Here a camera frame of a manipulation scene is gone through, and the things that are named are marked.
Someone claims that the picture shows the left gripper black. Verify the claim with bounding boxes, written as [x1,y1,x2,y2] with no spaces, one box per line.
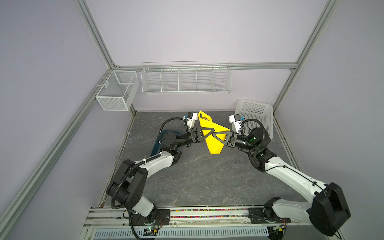
[174,128,215,149]

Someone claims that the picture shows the yellow paper napkin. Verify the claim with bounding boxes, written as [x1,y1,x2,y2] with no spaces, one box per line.
[198,111,230,155]

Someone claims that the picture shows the white plastic perforated basket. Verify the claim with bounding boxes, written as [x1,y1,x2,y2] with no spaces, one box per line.
[235,99,274,140]

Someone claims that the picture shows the teal plastic tray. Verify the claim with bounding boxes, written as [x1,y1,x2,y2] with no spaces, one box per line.
[151,130,180,157]

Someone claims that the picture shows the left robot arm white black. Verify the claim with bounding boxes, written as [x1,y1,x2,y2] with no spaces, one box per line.
[107,118,215,221]

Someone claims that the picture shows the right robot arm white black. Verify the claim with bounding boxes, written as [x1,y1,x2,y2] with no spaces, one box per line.
[212,120,351,238]

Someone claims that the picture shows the white vent grille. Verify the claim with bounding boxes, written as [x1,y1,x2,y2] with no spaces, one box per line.
[92,226,270,240]

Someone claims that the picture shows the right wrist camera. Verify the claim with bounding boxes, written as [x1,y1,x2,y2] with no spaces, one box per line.
[229,114,242,134]

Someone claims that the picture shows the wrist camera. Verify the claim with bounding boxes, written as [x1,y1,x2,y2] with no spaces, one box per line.
[183,112,198,129]
[229,114,242,134]

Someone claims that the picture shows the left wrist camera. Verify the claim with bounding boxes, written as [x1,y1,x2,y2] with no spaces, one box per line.
[183,112,198,129]

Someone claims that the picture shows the white wire wall shelf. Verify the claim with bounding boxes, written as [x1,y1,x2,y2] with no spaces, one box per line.
[141,61,232,94]

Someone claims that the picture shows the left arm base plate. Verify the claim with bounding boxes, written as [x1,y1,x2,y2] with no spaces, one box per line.
[130,209,171,226]

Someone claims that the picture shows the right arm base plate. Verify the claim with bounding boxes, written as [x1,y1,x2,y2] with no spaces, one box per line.
[248,207,292,224]

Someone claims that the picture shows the white mesh wall box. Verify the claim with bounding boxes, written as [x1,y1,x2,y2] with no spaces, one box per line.
[96,71,139,112]

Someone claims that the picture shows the aluminium front rail frame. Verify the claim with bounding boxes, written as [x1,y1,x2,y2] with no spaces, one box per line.
[78,205,346,240]

